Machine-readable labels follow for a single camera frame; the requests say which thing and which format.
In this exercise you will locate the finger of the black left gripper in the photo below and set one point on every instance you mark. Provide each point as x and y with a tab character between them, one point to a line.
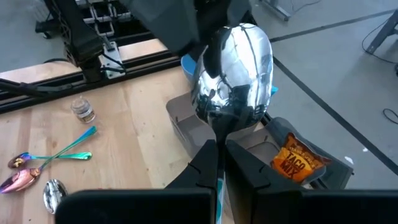
217	53

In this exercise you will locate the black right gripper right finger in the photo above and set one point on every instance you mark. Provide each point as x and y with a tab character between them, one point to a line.
280	208

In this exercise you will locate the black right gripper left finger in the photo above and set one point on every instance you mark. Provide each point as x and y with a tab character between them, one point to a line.
140	207

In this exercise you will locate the iridescent spoon pink bowl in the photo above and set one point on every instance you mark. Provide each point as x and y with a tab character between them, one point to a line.
18	182

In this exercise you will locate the clear bin middle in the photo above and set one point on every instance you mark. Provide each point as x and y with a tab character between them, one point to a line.
335	171

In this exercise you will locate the parts bin rack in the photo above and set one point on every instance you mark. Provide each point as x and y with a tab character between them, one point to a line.
104	28

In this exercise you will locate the white paper scrap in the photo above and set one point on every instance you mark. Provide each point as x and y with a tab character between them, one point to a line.
349	159

